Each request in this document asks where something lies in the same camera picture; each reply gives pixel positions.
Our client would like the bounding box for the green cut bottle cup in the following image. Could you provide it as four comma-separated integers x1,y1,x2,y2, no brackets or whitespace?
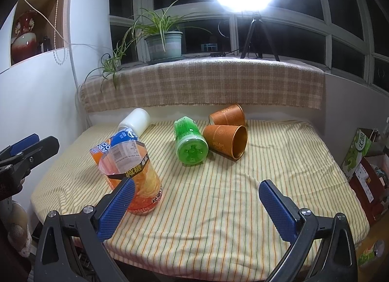
173,116,208,166

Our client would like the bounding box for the front brown paper cup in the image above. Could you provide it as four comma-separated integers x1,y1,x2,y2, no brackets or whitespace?
203,125,248,160

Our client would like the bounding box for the brown paper cup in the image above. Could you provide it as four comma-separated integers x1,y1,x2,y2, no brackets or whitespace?
203,125,248,160
208,104,245,126

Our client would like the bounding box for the rear brown paper cup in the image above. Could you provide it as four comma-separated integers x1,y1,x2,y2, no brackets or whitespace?
208,104,245,126

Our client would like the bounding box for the plush toy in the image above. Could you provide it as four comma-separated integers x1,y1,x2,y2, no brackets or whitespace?
1,200,32,258

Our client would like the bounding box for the red cardboard box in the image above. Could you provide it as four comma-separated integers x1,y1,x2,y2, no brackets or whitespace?
349,154,388,225

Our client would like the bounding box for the red white ceramic jar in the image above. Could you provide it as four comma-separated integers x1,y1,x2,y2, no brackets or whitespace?
10,10,38,64

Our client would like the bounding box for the green white carton box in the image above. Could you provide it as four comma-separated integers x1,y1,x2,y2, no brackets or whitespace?
341,128,379,181

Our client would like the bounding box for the white plastic bottle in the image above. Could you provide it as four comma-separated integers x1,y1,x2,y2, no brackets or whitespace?
117,108,151,137

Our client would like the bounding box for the striped yellow cushion cover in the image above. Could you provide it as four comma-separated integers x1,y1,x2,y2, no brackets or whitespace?
30,119,370,282

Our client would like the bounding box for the potted spider plant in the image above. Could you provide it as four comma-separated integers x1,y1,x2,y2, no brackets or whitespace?
85,0,210,87

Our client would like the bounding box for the plaid beige cloth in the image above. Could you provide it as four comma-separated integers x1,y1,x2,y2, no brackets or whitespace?
80,58,325,113

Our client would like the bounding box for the black light tripod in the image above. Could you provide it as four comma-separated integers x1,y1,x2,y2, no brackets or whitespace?
240,13,280,62

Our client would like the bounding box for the white hanging cord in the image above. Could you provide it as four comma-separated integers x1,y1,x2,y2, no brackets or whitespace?
22,0,80,95

